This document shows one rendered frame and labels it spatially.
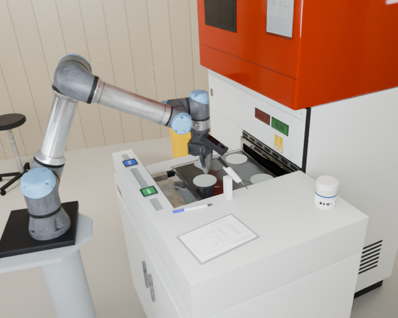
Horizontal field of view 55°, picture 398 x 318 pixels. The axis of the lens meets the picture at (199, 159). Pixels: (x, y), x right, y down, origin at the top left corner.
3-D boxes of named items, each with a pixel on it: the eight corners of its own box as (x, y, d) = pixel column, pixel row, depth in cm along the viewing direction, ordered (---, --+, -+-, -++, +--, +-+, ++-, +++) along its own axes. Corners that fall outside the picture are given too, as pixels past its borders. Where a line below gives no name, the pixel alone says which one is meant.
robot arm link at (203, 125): (213, 116, 155) (203, 123, 149) (213, 126, 157) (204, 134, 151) (196, 113, 158) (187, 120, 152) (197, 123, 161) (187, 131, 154)
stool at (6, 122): (56, 163, 378) (41, 105, 350) (51, 188, 336) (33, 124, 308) (1, 171, 369) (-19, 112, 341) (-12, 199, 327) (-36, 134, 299)
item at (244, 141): (243, 152, 193) (243, 135, 188) (297, 194, 157) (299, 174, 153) (240, 153, 192) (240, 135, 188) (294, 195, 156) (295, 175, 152)
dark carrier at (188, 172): (241, 151, 184) (241, 149, 184) (284, 183, 156) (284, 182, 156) (174, 168, 172) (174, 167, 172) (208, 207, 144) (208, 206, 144)
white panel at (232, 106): (214, 131, 225) (211, 63, 206) (303, 199, 158) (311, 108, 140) (210, 132, 223) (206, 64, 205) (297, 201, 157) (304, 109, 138)
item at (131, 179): (135, 174, 184) (131, 148, 178) (177, 240, 139) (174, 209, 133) (116, 179, 181) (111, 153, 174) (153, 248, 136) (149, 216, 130)
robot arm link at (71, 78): (55, 63, 116) (199, 115, 133) (59, 55, 125) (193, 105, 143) (45, 98, 119) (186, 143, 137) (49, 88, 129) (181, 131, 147)
